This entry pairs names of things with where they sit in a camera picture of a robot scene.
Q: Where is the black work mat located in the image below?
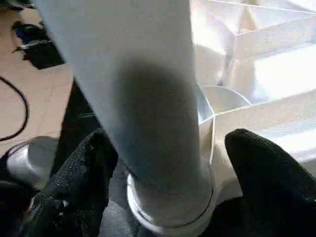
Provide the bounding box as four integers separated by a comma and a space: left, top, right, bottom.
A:
49, 77, 316, 237

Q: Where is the white plastic table top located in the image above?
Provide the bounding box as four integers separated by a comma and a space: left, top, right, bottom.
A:
190, 0, 316, 203

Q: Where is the white plastic table leg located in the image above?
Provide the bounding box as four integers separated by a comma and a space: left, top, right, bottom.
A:
34, 0, 219, 237

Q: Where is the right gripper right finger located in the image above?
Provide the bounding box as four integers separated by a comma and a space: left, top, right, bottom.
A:
212, 128, 316, 237

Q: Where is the black floor cable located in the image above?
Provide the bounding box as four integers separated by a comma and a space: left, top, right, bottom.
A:
0, 75, 30, 143

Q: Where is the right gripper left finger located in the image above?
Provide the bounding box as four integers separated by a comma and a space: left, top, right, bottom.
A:
20, 129, 119, 237

